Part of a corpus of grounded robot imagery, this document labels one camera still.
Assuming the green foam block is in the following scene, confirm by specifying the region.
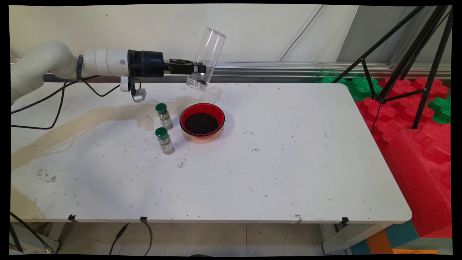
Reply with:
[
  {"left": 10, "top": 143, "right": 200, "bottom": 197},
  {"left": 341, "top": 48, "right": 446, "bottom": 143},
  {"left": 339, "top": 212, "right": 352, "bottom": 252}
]
[
  {"left": 428, "top": 97, "right": 452, "bottom": 125},
  {"left": 319, "top": 75, "right": 348, "bottom": 85},
  {"left": 348, "top": 77, "right": 382, "bottom": 101}
]

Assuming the black tripod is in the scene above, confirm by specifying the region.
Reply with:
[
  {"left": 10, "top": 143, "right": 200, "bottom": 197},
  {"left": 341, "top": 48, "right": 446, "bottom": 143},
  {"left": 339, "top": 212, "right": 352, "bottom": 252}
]
[{"left": 332, "top": 5, "right": 453, "bottom": 130}]

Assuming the large red foam block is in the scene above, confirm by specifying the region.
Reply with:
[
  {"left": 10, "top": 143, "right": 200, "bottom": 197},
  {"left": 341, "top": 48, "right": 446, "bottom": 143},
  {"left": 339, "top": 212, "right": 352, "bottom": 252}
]
[{"left": 379, "top": 125, "right": 452, "bottom": 239}]

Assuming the white wall conduit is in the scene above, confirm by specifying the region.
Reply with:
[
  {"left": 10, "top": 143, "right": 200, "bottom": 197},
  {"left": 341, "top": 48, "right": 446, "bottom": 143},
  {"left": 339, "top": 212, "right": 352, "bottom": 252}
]
[{"left": 276, "top": 4, "right": 327, "bottom": 62}]

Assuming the teal foam floor tile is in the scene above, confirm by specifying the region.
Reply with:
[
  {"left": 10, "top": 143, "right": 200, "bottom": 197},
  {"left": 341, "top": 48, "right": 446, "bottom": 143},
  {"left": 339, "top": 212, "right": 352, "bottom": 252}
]
[{"left": 351, "top": 220, "right": 420, "bottom": 255}]

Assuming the orange foam floor strip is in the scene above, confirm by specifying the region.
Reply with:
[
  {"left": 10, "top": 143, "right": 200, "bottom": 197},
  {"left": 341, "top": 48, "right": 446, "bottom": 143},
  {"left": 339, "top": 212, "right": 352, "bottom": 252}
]
[{"left": 392, "top": 248, "right": 439, "bottom": 255}]

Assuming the black cable brass connector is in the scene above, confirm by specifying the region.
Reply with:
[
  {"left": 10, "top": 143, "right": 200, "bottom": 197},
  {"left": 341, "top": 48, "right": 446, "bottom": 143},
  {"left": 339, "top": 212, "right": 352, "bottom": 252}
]
[{"left": 10, "top": 211, "right": 56, "bottom": 253}]

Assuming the grey table leg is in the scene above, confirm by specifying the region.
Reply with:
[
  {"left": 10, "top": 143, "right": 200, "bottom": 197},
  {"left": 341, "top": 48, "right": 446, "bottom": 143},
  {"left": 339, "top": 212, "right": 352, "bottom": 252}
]
[
  {"left": 321, "top": 222, "right": 394, "bottom": 255},
  {"left": 10, "top": 222, "right": 69, "bottom": 253}
]

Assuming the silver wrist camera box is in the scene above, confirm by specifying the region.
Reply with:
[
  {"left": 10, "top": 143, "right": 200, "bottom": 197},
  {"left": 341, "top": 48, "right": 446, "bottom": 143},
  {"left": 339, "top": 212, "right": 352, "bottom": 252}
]
[{"left": 120, "top": 76, "right": 147, "bottom": 104}]

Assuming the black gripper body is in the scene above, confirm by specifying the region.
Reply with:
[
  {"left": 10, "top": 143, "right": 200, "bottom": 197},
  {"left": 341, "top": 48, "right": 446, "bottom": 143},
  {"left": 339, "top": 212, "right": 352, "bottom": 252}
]
[{"left": 127, "top": 49, "right": 171, "bottom": 78}]

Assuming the thin black cable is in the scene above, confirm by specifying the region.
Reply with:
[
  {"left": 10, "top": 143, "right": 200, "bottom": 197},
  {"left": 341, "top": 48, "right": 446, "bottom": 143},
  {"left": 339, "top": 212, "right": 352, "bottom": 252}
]
[{"left": 143, "top": 221, "right": 152, "bottom": 256}]

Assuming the black cable with plug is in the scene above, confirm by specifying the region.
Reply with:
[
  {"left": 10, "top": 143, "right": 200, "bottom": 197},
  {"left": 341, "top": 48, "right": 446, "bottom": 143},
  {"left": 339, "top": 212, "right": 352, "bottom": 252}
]
[{"left": 109, "top": 223, "right": 130, "bottom": 256}]

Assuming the black camera cable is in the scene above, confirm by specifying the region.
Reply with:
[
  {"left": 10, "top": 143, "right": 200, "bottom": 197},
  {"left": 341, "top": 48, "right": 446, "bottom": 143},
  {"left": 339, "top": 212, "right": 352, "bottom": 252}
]
[{"left": 81, "top": 77, "right": 142, "bottom": 98}]

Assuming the red bowl with black seeds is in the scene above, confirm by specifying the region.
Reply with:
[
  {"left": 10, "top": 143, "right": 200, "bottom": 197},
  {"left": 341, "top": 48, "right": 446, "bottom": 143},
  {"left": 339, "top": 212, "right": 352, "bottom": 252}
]
[{"left": 179, "top": 103, "right": 226, "bottom": 144}]

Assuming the long black arm cable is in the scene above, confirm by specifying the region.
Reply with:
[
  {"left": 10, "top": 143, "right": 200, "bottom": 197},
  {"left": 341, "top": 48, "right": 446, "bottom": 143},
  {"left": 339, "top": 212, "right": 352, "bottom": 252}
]
[{"left": 11, "top": 80, "right": 78, "bottom": 130}]

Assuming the clear plastic jar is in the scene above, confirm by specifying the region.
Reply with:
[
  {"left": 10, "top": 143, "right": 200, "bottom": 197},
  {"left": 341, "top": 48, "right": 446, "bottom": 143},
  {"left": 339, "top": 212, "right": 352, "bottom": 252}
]
[{"left": 186, "top": 27, "right": 227, "bottom": 92}]

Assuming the green cap spice bottle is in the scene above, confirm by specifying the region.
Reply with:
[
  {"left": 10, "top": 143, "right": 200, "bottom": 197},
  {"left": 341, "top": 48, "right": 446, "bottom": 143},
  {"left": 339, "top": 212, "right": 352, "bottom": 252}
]
[
  {"left": 156, "top": 103, "right": 174, "bottom": 130},
  {"left": 155, "top": 127, "right": 175, "bottom": 155}
]

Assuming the orange foam floor tile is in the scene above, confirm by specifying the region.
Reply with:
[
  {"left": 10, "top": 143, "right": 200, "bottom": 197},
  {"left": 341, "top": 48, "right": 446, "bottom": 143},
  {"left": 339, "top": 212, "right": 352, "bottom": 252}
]
[{"left": 366, "top": 229, "right": 395, "bottom": 255}]

